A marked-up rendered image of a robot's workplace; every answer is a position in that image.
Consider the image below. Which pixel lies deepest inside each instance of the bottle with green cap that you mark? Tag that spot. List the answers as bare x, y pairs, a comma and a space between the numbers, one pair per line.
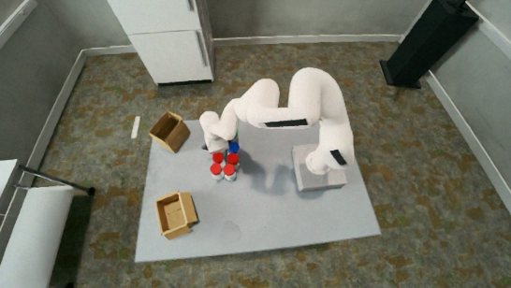
236, 138

